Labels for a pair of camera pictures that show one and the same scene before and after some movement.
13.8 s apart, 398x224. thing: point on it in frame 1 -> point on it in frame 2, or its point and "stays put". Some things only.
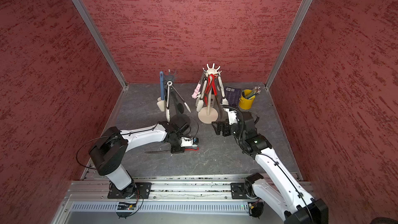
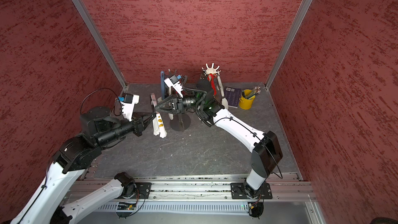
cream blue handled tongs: [161, 103] stays put
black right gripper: [225, 125] -> [179, 104]
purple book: [233, 95] stays put
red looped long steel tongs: [212, 86] stays put
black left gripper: [180, 150] -> [140, 123]
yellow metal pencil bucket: [245, 103] stays put
